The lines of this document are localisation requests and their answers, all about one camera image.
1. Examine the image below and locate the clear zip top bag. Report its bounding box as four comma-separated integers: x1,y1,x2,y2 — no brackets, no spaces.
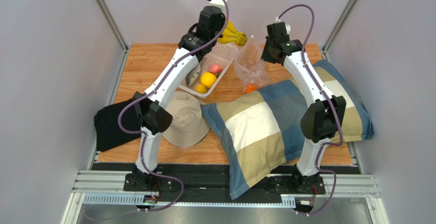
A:
234,35,272,91

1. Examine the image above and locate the orange fake fruit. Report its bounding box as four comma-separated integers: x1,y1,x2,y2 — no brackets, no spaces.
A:
244,83,258,94

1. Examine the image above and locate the yellow fake banana bunch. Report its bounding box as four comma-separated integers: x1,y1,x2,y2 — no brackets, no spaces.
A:
217,21,248,46

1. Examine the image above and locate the white plastic basket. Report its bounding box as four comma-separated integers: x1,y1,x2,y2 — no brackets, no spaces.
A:
179,43,239,100

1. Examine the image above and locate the yellow fake lemon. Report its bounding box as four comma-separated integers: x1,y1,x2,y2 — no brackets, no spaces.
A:
200,72,217,89

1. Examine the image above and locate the yellow fake fruit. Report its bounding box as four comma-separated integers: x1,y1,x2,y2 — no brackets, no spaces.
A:
194,83,208,94

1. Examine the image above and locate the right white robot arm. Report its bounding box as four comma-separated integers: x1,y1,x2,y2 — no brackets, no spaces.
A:
261,22,346,193

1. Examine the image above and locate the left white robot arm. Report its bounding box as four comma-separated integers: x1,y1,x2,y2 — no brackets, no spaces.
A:
122,6,227,191

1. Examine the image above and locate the pink fake fruit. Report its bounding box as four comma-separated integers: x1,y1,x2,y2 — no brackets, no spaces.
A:
208,63,223,75

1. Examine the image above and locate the grey fake fish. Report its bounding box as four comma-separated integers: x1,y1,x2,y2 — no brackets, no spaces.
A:
185,63,202,87

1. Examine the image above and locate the blue beige checkered pillow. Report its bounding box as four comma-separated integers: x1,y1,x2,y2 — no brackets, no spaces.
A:
201,60,375,199

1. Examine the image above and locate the beige bucket hat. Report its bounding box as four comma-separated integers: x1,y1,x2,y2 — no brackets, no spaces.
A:
163,91,210,148

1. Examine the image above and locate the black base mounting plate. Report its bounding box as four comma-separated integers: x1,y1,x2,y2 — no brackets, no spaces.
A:
91,162,361,204

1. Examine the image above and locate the black folded cloth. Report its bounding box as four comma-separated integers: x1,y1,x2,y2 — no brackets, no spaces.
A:
94,99,141,152

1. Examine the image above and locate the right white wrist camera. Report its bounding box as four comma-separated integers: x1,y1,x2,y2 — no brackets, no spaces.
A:
274,17,291,35

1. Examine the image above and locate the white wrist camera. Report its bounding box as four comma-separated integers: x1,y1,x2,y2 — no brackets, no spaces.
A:
208,0,227,15
274,17,291,35

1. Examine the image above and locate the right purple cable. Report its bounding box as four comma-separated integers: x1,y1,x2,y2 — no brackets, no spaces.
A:
276,4,345,216

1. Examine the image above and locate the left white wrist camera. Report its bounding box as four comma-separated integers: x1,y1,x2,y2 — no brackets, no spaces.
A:
208,0,227,15

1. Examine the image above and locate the aluminium frame rail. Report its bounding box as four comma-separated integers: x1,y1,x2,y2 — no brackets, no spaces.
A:
61,170,389,223

